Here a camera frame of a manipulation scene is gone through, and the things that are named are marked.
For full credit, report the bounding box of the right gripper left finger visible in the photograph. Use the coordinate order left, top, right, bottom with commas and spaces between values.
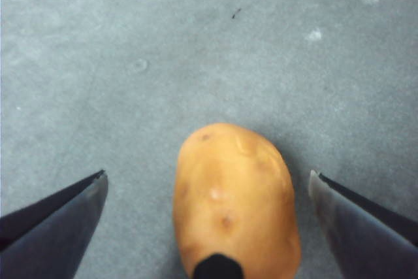
0, 169, 108, 279

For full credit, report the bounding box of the brown potato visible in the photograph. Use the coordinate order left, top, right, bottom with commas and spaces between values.
172, 122, 302, 279

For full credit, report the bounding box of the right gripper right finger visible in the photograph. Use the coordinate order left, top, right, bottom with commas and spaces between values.
308, 170, 418, 279

